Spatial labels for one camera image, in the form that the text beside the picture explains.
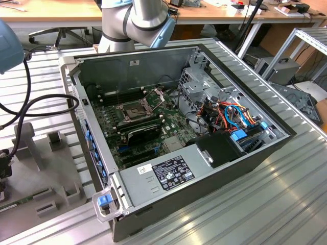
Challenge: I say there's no grey power supply with label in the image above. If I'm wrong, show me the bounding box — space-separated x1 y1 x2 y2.
119 142 215 209

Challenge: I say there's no black RAM slot bank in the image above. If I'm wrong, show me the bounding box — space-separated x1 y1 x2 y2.
97 85 148 107
112 113 164 135

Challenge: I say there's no blue wire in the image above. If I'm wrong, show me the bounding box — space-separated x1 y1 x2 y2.
224 104 250 128

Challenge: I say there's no clear plastic case handle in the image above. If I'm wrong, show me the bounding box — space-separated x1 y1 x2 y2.
91 186 121 223

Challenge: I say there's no aluminium profile frame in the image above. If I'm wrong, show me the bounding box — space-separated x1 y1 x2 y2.
263 27 327 82

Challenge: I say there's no blue case latch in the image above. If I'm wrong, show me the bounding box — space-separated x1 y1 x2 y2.
98 195 113 208

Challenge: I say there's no brown cardboard tray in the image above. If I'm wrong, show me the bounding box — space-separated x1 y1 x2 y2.
274 2 311 17

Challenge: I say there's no green motherboard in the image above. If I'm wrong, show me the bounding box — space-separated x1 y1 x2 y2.
88 88 202 170

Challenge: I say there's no grey parts rack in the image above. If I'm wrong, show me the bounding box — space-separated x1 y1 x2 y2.
0 122 89 242

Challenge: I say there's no black camera cable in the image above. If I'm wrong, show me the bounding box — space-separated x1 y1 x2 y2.
0 93 80 159

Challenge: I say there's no black graphics card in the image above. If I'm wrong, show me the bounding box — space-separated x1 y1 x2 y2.
126 124 163 148

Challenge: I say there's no white box red label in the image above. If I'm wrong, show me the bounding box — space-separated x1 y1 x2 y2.
226 3 246 15

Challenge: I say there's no hard disk in blue carrier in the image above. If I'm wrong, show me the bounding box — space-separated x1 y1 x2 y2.
229 122 268 154

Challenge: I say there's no small brown cardboard box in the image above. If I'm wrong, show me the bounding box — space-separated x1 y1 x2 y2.
314 98 327 126

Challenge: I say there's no silver camera on black bracket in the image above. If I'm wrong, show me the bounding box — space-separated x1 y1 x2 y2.
0 158 13 179

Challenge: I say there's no CPU socket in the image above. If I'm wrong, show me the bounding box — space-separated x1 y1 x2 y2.
116 100 153 123

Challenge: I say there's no orange wire bundle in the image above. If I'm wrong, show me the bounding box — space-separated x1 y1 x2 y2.
198 101 258 133

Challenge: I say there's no brown shoe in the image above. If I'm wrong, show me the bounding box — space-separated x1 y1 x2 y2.
215 28 237 41

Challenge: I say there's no silver metal drive cage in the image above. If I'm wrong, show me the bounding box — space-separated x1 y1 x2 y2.
177 67 223 128

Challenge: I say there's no green RAM stick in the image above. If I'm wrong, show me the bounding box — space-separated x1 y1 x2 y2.
0 196 35 212

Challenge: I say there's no black cable with plug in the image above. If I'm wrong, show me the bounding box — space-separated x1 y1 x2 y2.
0 47 57 128

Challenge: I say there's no large brown cardboard box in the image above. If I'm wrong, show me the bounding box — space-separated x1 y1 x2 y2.
259 22 320 68

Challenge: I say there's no open black PC case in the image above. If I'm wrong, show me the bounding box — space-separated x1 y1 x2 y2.
58 42 297 242

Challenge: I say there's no grey box with handle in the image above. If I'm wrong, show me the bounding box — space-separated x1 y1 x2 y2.
254 56 301 86

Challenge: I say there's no silver chipset heatsink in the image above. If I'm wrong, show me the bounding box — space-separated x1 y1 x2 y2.
163 137 186 154

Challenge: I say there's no black expansion slot bank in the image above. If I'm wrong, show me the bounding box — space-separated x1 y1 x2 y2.
116 144 161 169

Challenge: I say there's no black tripod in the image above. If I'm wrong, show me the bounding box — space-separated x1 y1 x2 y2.
232 0 265 53

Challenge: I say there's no dark plastic case panel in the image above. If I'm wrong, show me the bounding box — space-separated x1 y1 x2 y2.
270 81 322 126

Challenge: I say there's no metal socket cover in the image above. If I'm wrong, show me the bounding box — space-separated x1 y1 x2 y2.
141 88 166 113

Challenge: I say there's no wooden desk white frame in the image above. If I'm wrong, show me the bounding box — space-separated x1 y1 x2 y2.
0 0 103 29
176 0 327 61

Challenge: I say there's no office chair base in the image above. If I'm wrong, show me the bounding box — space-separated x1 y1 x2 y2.
28 27 92 51

